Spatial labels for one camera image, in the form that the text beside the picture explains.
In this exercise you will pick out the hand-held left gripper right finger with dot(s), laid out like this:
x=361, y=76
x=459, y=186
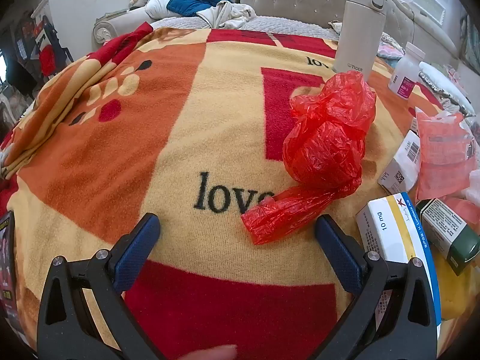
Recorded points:
x=337, y=247

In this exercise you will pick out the pink plastic bag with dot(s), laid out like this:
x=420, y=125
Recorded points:
x=438, y=157

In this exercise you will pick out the white barcode box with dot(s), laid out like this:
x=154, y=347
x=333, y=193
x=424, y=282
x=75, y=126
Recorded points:
x=401, y=165

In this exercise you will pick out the clothes rack with clothes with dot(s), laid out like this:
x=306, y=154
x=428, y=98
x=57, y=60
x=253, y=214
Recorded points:
x=48, y=48

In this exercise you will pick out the red plastic bag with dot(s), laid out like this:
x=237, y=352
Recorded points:
x=322, y=150

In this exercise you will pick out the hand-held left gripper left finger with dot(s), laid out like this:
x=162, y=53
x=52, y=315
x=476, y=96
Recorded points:
x=137, y=247

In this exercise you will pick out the quilted beige sofa cover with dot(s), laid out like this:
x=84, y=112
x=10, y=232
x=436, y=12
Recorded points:
x=285, y=26

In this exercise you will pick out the orange red printed blanket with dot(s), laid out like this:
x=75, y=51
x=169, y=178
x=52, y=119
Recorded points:
x=187, y=138

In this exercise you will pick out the folded pink blue blanket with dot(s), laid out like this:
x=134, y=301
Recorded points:
x=390, y=50

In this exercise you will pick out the dark green box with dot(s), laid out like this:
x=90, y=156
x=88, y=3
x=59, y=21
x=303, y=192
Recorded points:
x=461, y=247

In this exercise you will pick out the white box yellow blue stripes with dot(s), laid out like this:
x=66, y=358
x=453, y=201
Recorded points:
x=390, y=232

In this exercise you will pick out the white crumpled cloth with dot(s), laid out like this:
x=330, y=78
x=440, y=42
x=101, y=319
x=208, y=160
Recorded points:
x=225, y=15

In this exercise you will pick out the white cushion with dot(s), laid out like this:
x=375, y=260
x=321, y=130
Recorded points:
x=161, y=3

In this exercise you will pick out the white pillow silver trim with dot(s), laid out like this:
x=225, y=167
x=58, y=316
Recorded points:
x=438, y=78

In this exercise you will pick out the person's left hand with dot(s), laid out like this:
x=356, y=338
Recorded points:
x=210, y=353

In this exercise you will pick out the white pill bottle pink label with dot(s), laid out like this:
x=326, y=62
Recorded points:
x=403, y=75

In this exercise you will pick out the dark printed booklet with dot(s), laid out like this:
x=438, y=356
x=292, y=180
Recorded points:
x=5, y=255

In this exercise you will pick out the white cabinet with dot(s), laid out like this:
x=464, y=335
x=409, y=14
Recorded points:
x=82, y=7

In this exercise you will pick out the white thermos bottle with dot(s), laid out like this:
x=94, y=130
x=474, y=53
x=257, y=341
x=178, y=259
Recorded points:
x=360, y=26

